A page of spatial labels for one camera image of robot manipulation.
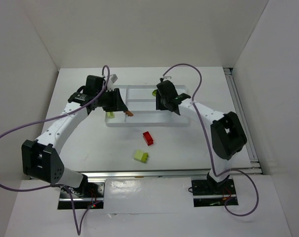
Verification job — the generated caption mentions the aluminium rail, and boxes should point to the aluminium rail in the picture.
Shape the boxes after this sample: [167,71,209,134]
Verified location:
[28,168,214,180]
[223,68,263,175]

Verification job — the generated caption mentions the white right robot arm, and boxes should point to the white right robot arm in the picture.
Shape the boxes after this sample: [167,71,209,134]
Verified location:
[156,79,247,189]

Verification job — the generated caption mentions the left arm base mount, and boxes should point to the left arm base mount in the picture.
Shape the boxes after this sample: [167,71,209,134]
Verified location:
[57,180,105,210]

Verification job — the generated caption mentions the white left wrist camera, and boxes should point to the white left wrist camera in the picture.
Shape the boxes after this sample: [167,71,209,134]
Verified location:
[107,74,118,87]

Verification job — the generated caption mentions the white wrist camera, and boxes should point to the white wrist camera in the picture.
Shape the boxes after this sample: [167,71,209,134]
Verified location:
[107,74,118,87]
[159,76,172,82]

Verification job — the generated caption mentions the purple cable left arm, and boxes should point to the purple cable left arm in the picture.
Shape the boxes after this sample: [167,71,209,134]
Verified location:
[0,65,110,236]

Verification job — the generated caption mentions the white divided sorting tray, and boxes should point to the white divided sorting tray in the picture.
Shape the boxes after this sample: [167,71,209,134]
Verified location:
[105,85,190,127]

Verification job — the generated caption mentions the red lego brick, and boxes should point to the red lego brick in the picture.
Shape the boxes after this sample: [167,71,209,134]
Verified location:
[143,131,154,146]

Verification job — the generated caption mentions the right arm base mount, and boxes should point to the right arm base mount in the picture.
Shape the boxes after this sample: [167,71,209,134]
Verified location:
[188,175,238,207]

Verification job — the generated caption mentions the aluminium rail front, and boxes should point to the aluminium rail front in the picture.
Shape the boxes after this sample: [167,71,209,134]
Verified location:
[28,168,214,180]

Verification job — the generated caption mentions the pale and lime green lego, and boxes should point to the pale and lime green lego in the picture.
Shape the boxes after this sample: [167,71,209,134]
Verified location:
[133,150,149,163]

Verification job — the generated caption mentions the aluminium rail right side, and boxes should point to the aluminium rail right side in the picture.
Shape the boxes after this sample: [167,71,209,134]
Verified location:
[223,68,263,175]

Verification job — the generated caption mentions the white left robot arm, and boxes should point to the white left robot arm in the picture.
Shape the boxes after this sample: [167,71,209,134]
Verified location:
[21,75,131,195]

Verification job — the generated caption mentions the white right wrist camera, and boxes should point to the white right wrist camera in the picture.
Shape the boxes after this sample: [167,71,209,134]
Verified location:
[159,76,172,82]

